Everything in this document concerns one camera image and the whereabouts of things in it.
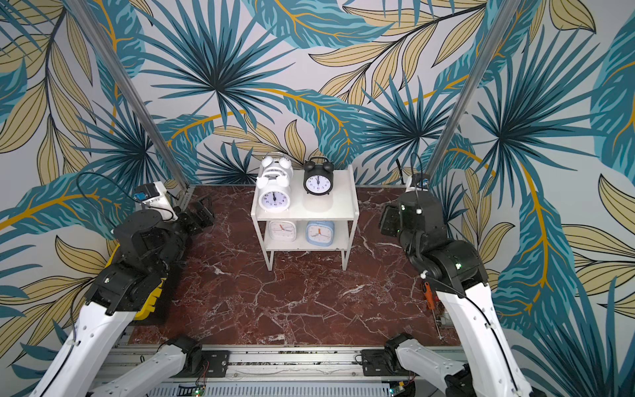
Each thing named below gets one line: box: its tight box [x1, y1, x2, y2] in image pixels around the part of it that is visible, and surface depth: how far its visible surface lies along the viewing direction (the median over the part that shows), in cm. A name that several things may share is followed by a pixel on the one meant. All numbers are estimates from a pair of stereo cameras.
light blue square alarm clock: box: [305, 220, 335, 247], surface depth 80 cm
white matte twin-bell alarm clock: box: [256, 158, 294, 214], surface depth 66 cm
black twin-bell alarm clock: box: [303, 156, 335, 197], surface depth 70 cm
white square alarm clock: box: [268, 220, 297, 243], surface depth 81 cm
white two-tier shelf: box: [250, 165, 360, 271], surface depth 79 cm
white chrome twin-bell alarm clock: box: [256, 155, 294, 189], surface depth 69 cm
